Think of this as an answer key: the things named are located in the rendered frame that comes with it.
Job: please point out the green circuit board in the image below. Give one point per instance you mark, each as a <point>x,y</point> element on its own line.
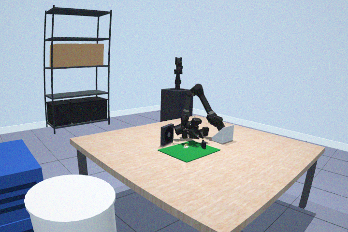
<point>186,152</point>

